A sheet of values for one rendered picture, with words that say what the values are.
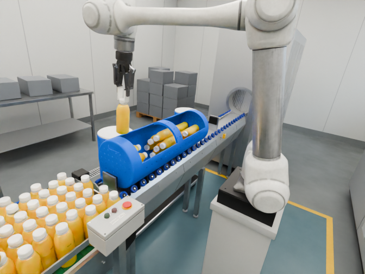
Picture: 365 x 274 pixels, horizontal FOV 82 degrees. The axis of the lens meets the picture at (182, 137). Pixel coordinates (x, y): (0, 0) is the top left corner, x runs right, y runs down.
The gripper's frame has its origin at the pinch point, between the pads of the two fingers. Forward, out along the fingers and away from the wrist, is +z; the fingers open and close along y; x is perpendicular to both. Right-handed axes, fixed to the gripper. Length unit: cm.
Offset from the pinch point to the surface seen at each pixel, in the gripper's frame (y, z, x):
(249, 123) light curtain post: -33, 40, -137
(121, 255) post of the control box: -35, 55, 30
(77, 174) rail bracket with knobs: 17, 48, 17
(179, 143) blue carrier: -15, 34, -36
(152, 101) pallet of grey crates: 227, 121, -296
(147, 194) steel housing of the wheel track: -16, 58, -6
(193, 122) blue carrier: 1, 35, -80
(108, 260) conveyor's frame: -27, 64, 32
